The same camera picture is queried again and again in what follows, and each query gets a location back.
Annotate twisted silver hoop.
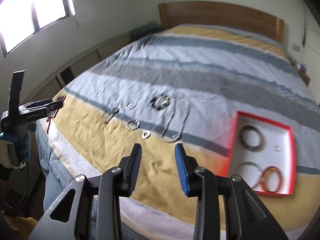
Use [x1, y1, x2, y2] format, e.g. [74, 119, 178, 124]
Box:
[125, 100, 137, 111]
[125, 119, 140, 131]

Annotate silver chain watch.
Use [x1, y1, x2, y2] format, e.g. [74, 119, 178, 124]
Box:
[105, 107, 119, 124]

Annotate dark beaded bracelet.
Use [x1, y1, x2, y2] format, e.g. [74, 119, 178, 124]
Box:
[150, 93, 171, 112]

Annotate long silver chain necklace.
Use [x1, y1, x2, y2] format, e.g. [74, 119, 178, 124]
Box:
[159, 96, 192, 144]

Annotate amber brown bangle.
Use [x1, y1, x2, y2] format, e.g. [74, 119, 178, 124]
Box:
[260, 166, 283, 193]

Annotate red jewelry box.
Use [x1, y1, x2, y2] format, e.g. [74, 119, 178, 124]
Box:
[222, 111, 296, 197]

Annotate thin silver bangle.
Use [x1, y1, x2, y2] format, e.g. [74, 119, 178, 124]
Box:
[235, 161, 263, 189]

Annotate dark brown bangle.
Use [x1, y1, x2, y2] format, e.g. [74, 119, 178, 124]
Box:
[239, 125, 264, 152]

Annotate striped bed cover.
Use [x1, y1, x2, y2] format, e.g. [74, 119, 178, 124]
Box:
[36, 24, 319, 239]

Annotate window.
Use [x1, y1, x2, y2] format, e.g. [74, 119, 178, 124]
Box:
[1, 0, 75, 57]

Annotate dark teal pillow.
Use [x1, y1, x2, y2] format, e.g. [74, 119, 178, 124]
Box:
[131, 24, 164, 40]

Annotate wooden headboard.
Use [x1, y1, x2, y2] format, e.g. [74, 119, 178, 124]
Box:
[158, 1, 285, 43]

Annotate white wardrobe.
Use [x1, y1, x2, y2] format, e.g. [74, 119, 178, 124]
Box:
[302, 8, 320, 105]

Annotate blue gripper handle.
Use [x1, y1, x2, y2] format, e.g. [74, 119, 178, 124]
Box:
[1, 125, 30, 169]

